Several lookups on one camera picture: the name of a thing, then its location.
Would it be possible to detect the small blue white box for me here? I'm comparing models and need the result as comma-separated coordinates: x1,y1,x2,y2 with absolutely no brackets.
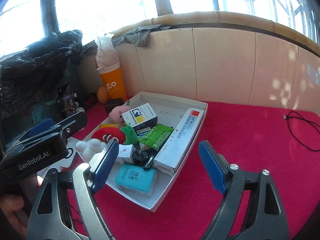
136,127,152,137

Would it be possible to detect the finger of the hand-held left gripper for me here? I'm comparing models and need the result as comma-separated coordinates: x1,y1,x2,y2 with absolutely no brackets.
51,111,88,140
19,118,63,143

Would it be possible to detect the orange cup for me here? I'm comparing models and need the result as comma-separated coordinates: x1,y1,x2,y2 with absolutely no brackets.
99,60,128,103

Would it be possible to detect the black white toy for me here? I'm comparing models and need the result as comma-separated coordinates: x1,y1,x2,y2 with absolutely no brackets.
74,92,86,113

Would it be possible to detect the white cardboard tray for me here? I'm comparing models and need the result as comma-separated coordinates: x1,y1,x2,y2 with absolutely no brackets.
75,91,208,212

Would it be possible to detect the crumpled clear plastic bag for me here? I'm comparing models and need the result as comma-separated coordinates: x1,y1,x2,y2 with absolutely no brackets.
95,33,120,69

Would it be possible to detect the black plastic bag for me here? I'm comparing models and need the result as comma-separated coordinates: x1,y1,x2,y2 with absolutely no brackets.
0,29,83,120

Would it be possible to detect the black phone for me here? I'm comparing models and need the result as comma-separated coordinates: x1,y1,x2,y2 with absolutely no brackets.
57,84,77,118

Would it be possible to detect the white blue medicine box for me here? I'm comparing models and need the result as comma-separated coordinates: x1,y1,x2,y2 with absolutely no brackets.
122,103,158,133

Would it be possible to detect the dark brown box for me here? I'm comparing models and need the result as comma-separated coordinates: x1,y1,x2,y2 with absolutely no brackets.
104,98,124,114

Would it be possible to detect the green packet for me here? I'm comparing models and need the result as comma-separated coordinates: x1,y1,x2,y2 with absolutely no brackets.
138,123,174,152

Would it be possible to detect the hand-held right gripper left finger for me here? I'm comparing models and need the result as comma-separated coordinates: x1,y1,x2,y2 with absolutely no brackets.
26,139,120,240

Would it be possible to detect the teal printed bag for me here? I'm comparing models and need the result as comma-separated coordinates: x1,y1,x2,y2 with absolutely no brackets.
29,99,59,127

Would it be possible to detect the long white sealant box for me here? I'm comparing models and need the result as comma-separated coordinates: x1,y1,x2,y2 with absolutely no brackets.
153,107,202,175

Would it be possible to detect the black charger plug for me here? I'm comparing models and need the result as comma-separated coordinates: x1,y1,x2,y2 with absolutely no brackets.
131,147,150,167

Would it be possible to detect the white plush toy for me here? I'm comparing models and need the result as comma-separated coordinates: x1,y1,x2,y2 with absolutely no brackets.
76,138,107,162

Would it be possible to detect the small white barcode box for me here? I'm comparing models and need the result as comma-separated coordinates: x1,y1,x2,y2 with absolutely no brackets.
115,144,135,165

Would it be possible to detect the grey cloth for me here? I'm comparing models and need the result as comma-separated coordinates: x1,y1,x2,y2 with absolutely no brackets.
111,24,172,47

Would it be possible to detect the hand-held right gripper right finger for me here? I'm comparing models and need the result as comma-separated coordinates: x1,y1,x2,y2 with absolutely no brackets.
198,140,290,240

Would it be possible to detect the teal box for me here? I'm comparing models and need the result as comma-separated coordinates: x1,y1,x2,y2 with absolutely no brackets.
114,163,158,197

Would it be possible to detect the red strawberry plush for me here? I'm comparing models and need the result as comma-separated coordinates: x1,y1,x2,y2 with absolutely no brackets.
91,125,139,146

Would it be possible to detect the balcony window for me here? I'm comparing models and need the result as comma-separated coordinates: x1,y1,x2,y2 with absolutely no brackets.
0,0,320,58

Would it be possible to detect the black USB cable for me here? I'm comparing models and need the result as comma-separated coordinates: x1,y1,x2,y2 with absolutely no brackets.
283,111,320,152

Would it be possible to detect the person's left hand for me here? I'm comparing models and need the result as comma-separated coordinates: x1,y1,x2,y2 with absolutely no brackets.
0,175,43,238

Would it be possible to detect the pink plush toy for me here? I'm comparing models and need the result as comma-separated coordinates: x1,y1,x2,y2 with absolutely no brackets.
108,105,132,125

